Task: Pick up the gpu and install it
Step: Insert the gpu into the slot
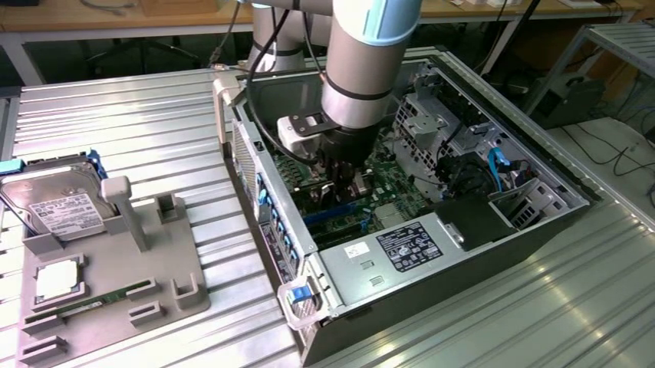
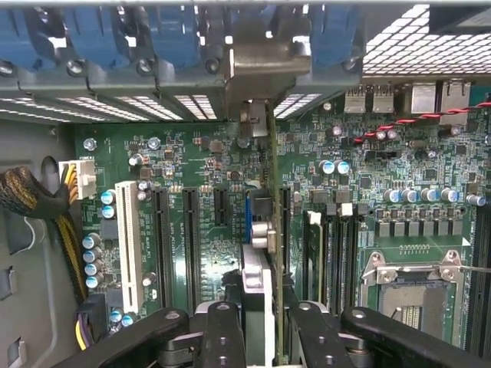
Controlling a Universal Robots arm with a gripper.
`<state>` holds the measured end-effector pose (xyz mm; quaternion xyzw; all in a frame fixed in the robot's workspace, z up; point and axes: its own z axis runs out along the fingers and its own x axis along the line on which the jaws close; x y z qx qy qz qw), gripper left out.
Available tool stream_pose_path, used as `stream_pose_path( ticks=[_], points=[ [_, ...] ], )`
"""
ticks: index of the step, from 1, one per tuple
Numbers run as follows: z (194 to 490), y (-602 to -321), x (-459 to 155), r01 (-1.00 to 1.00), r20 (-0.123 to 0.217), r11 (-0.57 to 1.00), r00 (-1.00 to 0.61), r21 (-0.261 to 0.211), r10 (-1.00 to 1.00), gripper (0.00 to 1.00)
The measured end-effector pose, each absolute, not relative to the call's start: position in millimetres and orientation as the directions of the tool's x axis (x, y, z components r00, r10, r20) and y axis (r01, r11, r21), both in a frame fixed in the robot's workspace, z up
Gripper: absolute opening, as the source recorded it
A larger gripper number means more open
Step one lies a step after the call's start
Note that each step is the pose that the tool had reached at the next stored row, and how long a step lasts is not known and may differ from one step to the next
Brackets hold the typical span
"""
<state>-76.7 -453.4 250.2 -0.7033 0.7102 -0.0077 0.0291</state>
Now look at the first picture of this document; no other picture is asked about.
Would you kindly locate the black open PC case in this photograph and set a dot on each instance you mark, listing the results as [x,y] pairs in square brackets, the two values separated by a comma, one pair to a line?
[460,291]

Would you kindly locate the green RAM stick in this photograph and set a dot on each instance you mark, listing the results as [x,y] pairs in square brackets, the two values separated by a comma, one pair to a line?
[97,303]

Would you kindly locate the silver disk bay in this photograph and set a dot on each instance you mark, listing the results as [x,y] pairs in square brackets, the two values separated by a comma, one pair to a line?
[532,207]

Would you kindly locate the silver CPU chip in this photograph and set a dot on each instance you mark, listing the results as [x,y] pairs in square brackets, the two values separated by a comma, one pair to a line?
[57,280]

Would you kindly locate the black plastic shroud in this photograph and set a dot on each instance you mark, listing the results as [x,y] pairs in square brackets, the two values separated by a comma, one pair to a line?
[475,222]

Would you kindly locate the blue case release latch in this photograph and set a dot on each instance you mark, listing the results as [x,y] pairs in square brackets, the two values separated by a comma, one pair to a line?
[297,295]

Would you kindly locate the silver chipset heatsink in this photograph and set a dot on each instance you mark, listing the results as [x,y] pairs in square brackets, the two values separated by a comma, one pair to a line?
[392,212]

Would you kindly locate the perforated silver drive cage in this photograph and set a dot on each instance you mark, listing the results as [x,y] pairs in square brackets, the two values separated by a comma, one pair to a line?
[424,126]

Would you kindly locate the metal slat side table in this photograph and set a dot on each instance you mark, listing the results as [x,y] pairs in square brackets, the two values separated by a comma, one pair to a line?
[624,38]

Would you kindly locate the hard disk with blue caddy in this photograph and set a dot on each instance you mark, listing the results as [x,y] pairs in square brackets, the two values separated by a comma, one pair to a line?
[56,203]

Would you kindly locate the grey parts rack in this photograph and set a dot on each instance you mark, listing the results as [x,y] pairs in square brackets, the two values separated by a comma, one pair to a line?
[112,276]

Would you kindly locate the black office chair base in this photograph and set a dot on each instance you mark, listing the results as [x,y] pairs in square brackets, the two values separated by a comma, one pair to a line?
[143,50]

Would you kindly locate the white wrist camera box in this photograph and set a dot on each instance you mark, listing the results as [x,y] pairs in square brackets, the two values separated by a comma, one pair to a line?
[301,143]

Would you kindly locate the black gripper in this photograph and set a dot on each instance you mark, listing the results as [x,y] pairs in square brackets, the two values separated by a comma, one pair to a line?
[349,147]

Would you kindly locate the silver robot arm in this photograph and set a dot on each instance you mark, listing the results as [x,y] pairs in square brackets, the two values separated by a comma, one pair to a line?
[357,69]

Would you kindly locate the black case fan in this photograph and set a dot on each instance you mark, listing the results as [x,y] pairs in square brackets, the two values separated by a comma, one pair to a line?
[465,176]

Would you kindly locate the black box on floor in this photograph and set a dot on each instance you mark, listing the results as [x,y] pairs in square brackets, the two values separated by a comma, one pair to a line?
[572,103]

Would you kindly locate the grey power supply unit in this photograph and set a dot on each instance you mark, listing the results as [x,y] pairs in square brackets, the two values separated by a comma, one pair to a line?
[368,276]

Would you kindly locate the blue expansion slot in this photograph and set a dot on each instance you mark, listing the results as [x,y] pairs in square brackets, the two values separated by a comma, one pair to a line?
[332,214]

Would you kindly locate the black expansion slot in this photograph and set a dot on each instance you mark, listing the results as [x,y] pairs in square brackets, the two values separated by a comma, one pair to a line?
[337,233]

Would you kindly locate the green Dell motherboard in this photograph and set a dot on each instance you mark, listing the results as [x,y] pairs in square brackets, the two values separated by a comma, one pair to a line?
[404,180]

